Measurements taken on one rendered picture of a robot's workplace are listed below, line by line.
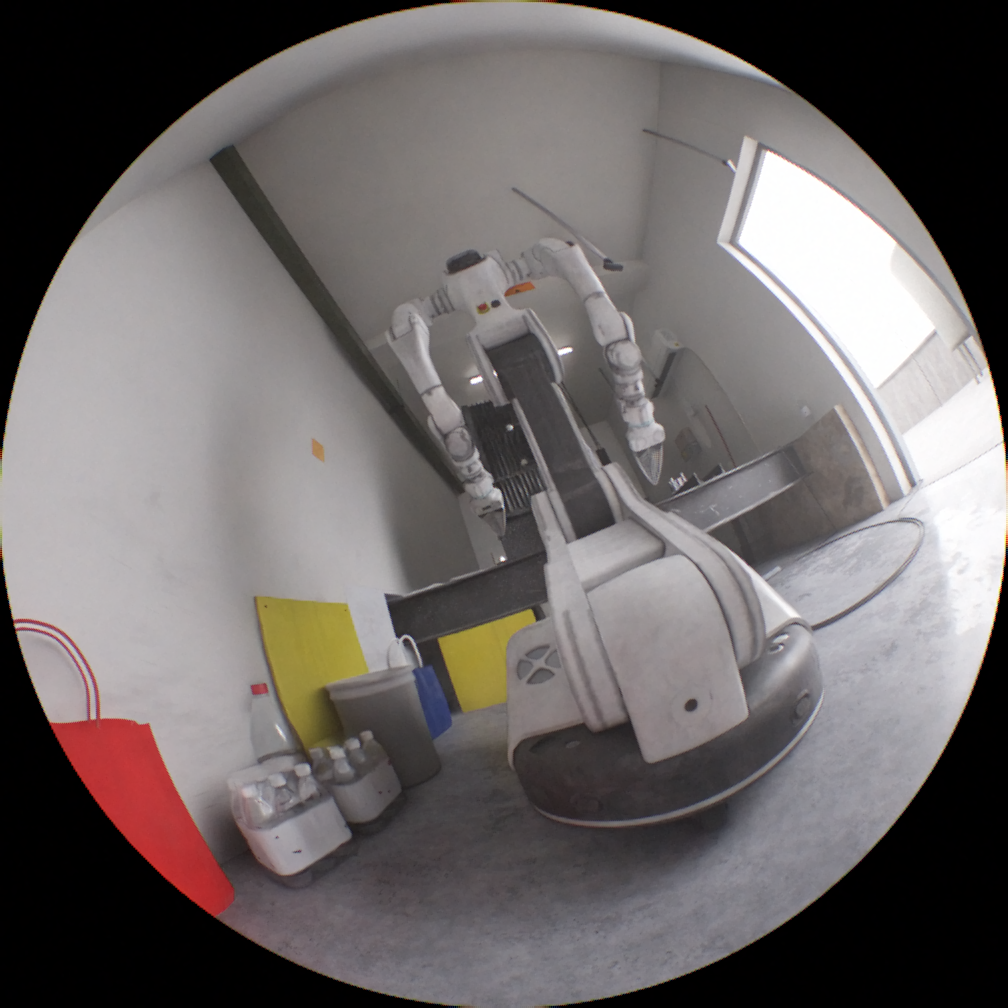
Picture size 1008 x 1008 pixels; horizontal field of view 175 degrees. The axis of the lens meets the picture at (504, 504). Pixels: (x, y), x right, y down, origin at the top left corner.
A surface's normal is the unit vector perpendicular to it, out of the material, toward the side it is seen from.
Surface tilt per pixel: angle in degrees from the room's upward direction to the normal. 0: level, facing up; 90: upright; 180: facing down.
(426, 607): 90
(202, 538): 90
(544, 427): 106
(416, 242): 180
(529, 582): 90
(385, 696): 93
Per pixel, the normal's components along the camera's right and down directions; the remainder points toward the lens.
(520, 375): -0.14, 0.00
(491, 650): -0.14, -0.29
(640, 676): -0.36, -0.20
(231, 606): 0.94, -0.35
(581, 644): -0.36, -0.67
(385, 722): 0.47, -0.39
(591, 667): -0.28, -0.45
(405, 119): 0.32, 0.89
